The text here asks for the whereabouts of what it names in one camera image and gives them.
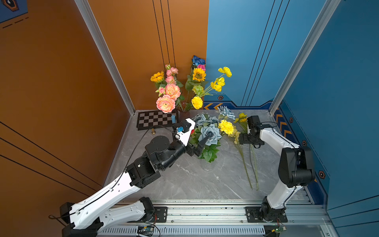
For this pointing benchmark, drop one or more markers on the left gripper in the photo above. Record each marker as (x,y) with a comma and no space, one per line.
(190,150)

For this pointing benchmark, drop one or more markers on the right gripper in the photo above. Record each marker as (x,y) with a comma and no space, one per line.
(245,140)

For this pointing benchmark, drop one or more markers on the yellow poppy spray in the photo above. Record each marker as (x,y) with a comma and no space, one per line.
(242,121)

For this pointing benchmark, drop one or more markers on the yellow rose spray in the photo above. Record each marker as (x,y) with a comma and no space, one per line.
(235,135)

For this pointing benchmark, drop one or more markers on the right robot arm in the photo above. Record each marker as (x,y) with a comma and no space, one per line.
(295,169)

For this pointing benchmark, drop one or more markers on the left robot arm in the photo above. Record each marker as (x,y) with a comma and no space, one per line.
(98,212)

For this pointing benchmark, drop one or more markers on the background bouquet in dark vase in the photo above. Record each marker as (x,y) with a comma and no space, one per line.
(172,94)

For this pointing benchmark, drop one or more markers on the grey blue roses bunch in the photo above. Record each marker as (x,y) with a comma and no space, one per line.
(206,123)

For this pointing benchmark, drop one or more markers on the checkered chessboard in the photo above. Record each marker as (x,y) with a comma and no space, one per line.
(149,119)

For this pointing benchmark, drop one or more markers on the left circuit board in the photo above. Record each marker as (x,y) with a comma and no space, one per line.
(145,231)

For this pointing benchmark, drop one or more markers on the circuit board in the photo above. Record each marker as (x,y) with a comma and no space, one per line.
(145,231)
(276,231)

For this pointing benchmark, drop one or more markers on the right circuit board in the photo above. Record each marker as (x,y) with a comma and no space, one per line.
(276,231)

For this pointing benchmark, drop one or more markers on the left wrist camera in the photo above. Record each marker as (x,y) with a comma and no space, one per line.
(183,130)

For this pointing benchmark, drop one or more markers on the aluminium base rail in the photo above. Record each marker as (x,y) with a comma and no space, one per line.
(228,218)

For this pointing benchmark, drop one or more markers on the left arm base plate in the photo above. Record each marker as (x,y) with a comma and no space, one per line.
(158,216)

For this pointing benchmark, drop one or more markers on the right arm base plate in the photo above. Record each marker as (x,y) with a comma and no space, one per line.
(257,214)

